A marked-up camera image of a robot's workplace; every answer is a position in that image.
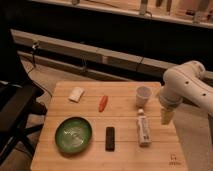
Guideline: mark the green ceramic bowl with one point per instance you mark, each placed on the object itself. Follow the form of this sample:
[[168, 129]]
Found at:
[[73, 135]]

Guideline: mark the white tube bottle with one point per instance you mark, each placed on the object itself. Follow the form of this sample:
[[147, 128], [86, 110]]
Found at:
[[143, 129]]

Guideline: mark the black chair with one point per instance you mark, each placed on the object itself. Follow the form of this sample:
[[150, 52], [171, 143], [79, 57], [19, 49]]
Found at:
[[18, 96]]

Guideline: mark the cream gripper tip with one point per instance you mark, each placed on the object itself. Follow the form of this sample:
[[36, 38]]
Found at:
[[166, 115]]

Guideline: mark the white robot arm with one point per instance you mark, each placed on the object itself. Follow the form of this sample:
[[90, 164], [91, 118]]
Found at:
[[184, 81]]

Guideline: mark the wooden table board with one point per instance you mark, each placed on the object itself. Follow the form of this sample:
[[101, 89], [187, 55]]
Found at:
[[164, 153]]

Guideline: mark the orange carrot toy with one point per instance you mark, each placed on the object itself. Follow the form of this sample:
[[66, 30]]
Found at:
[[103, 103]]

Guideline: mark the black rectangular block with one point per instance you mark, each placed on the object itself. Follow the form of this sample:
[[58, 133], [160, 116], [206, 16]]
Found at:
[[110, 139]]

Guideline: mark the white paper cup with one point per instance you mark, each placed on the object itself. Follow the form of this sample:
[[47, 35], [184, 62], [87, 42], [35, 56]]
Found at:
[[143, 94]]

